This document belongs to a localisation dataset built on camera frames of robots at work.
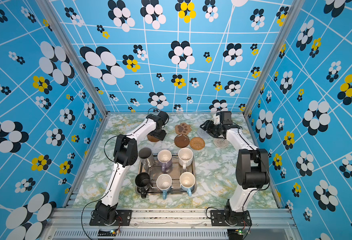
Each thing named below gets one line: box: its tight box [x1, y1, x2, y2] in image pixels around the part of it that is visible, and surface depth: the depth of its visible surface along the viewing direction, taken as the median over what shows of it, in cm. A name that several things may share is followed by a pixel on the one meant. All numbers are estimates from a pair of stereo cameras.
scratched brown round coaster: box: [174, 134, 190, 148], surface depth 105 cm
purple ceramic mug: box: [157, 149, 173, 172], surface depth 91 cm
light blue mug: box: [156, 173, 173, 200], surface depth 78 cm
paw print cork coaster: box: [175, 122, 192, 135], surface depth 111 cm
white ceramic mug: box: [178, 147, 194, 170], surface depth 91 cm
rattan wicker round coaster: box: [189, 136, 206, 151], surface depth 104 cm
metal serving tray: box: [135, 154, 197, 200], surface depth 85 cm
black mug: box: [135, 172, 151, 199], surface depth 80 cm
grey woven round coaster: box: [197, 127, 210, 142], surface depth 107 cm
